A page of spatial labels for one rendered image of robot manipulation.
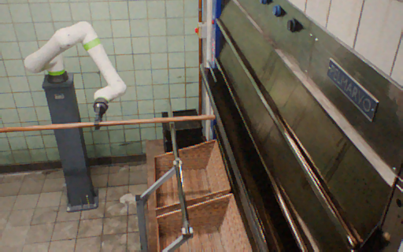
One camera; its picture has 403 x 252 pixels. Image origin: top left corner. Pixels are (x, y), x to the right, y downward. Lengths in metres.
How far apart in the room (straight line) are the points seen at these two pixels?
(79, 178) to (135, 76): 1.01
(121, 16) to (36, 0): 0.66
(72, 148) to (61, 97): 0.46
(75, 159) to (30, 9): 1.24
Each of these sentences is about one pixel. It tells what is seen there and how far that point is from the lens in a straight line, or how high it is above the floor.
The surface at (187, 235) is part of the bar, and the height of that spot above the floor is 1.16.
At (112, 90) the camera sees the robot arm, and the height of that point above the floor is 1.27.
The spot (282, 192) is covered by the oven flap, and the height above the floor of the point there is 1.47.
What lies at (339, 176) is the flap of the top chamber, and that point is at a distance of 1.08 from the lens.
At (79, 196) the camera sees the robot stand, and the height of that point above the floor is 0.13.
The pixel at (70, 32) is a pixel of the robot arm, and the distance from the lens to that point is 2.56.
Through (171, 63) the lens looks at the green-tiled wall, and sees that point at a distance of 3.53.
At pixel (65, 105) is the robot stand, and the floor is 1.02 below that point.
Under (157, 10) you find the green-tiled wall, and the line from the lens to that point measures 3.37.
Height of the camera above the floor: 2.43
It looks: 31 degrees down
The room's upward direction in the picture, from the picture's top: straight up
